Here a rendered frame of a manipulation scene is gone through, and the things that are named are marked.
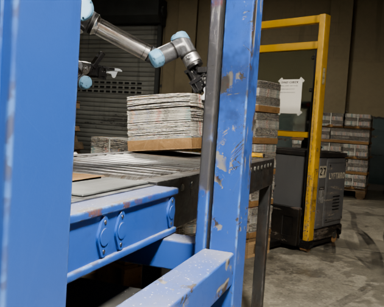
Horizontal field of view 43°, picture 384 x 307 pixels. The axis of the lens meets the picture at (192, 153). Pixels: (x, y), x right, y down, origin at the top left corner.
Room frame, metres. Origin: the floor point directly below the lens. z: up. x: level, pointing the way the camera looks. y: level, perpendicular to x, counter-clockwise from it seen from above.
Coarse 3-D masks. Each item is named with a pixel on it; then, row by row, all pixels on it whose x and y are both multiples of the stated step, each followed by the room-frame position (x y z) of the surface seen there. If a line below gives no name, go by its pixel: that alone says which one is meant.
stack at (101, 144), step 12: (96, 144) 2.84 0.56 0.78; (108, 144) 2.76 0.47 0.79; (120, 144) 2.70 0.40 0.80; (252, 144) 3.48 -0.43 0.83; (180, 228) 2.96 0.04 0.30; (192, 228) 3.04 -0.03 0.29; (108, 264) 2.73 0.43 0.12; (120, 264) 2.66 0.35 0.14; (132, 264) 2.68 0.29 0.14; (108, 276) 2.72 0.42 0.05; (120, 276) 2.79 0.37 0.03; (132, 276) 2.68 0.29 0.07
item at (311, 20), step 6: (288, 18) 4.00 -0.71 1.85; (294, 18) 3.96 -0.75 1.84; (300, 18) 3.93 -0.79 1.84; (306, 18) 3.89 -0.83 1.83; (312, 18) 3.86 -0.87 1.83; (318, 18) 3.82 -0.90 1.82; (264, 24) 4.16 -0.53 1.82; (270, 24) 4.12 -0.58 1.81; (276, 24) 4.08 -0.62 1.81; (282, 24) 4.04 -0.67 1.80; (288, 24) 4.00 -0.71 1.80; (294, 24) 3.96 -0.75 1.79; (300, 24) 3.94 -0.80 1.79; (306, 24) 3.92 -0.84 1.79; (312, 24) 3.91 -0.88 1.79
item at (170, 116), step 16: (144, 96) 2.01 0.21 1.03; (160, 96) 1.98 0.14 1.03; (176, 96) 1.95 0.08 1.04; (192, 96) 1.95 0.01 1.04; (128, 112) 2.03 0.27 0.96; (144, 112) 2.01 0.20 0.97; (160, 112) 1.98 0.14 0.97; (176, 112) 1.96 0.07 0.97; (192, 112) 1.95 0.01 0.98; (128, 128) 2.03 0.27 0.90; (144, 128) 2.01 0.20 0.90; (160, 128) 1.98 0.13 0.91; (176, 128) 1.96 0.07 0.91; (192, 128) 1.95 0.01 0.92
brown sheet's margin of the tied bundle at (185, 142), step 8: (128, 144) 2.02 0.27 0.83; (136, 144) 2.01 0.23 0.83; (144, 144) 2.00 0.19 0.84; (152, 144) 1.98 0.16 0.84; (160, 144) 1.97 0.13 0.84; (168, 144) 1.96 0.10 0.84; (176, 144) 1.95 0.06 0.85; (184, 144) 1.94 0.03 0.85; (192, 144) 1.93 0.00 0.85; (200, 144) 2.01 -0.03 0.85
